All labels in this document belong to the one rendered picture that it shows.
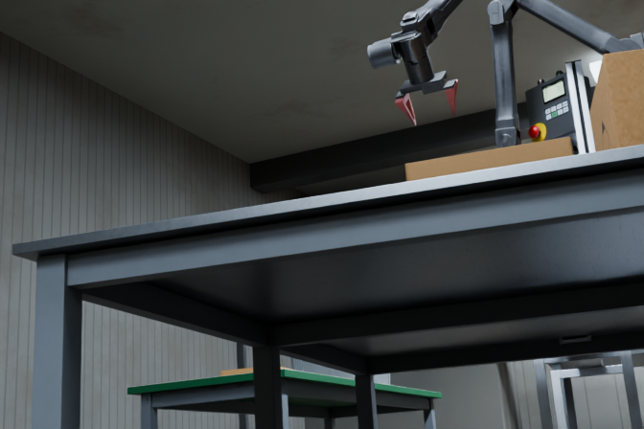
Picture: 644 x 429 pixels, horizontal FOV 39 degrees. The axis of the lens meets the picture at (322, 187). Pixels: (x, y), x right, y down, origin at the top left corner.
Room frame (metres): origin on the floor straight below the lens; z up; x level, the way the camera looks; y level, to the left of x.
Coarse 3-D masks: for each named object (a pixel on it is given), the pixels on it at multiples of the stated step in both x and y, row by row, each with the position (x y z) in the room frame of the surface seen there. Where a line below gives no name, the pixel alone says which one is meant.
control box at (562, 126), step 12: (540, 84) 2.49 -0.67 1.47; (588, 84) 2.46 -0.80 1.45; (528, 96) 2.53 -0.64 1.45; (540, 96) 2.49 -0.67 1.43; (564, 96) 2.43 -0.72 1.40; (588, 96) 2.46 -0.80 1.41; (528, 108) 2.53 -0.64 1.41; (540, 108) 2.50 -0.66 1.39; (540, 120) 2.50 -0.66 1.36; (552, 120) 2.47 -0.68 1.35; (564, 120) 2.44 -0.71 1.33; (552, 132) 2.48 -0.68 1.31; (564, 132) 2.44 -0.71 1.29; (576, 144) 2.52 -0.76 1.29
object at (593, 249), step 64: (384, 192) 1.36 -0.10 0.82; (448, 192) 1.35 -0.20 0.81; (384, 256) 1.77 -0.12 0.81; (448, 256) 1.80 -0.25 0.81; (512, 256) 1.84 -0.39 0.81; (576, 256) 1.88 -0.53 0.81; (640, 256) 1.92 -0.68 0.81; (256, 320) 2.44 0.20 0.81; (576, 320) 2.82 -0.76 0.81; (640, 320) 2.91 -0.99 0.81
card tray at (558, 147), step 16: (528, 144) 1.32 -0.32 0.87; (544, 144) 1.31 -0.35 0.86; (560, 144) 1.30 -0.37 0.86; (432, 160) 1.36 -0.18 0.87; (448, 160) 1.35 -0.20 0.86; (464, 160) 1.35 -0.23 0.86; (480, 160) 1.34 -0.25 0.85; (496, 160) 1.33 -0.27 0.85; (512, 160) 1.32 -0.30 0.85; (528, 160) 1.32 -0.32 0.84; (416, 176) 1.37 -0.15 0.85; (432, 176) 1.36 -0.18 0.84
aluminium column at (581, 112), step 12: (576, 60) 2.40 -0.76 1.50; (576, 72) 2.41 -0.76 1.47; (576, 84) 2.41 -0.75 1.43; (576, 96) 2.41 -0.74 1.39; (576, 108) 2.41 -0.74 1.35; (588, 108) 2.40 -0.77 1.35; (576, 120) 2.41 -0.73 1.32; (588, 120) 2.40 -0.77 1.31; (576, 132) 2.41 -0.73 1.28; (588, 132) 2.40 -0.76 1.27; (588, 144) 2.40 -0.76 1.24
